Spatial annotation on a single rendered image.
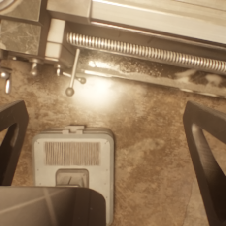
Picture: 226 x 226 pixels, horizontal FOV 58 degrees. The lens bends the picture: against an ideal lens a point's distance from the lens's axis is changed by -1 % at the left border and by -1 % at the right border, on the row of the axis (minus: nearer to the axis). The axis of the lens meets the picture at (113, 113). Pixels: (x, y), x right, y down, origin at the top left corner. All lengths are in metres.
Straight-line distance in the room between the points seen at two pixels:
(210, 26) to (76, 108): 1.08
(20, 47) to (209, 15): 0.61
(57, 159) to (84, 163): 0.18
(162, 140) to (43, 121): 0.91
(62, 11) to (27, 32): 0.12
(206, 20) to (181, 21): 0.08
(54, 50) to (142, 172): 1.20
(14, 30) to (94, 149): 0.86
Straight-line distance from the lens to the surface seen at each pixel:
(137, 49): 0.81
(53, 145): 1.36
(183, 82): 1.20
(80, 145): 1.33
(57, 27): 0.78
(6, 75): 0.78
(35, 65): 0.90
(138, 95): 1.54
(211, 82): 1.26
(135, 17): 0.73
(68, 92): 0.87
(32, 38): 0.71
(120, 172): 1.66
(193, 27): 0.77
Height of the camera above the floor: 1.53
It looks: 83 degrees down
